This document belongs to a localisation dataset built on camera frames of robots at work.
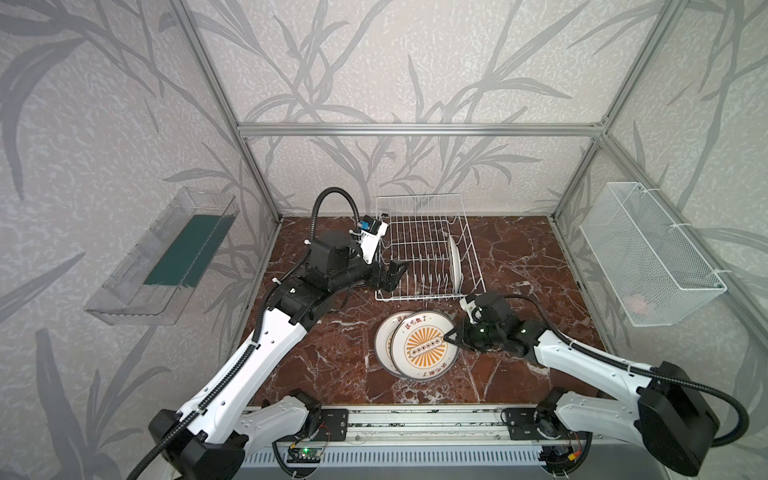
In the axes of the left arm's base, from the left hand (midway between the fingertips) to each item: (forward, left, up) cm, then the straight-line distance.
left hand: (397, 248), depth 68 cm
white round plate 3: (+7, -17, -18) cm, 25 cm away
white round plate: (-14, -6, -27) cm, 31 cm away
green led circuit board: (-37, +21, -35) cm, 55 cm away
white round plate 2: (-10, +4, -32) cm, 33 cm away
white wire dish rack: (+30, -13, -32) cm, 46 cm away
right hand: (-10, -13, -24) cm, 29 cm away
